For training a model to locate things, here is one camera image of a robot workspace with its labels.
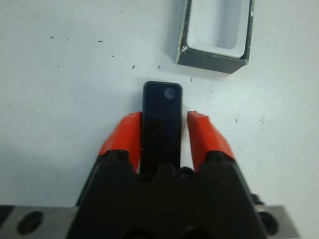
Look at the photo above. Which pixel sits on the black slim camera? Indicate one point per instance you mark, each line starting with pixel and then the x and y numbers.
pixel 160 124

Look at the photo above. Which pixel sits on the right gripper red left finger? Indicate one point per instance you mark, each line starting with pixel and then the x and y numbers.
pixel 124 134

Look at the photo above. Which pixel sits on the camera box with white inlay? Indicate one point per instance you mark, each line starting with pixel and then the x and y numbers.
pixel 214 59

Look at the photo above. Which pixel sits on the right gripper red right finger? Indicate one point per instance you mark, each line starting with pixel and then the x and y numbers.
pixel 207 137

